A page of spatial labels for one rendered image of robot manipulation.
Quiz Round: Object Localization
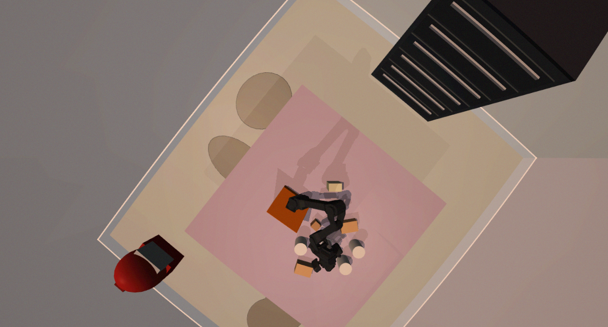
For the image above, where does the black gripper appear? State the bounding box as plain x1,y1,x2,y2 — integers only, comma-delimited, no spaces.
312,243,343,273

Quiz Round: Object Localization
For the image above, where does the grey cylinder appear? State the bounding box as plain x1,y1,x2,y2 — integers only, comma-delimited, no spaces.
349,239,365,259
337,255,352,275
294,236,307,256

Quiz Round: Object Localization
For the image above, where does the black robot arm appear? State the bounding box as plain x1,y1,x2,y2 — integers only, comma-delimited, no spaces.
286,194,346,272

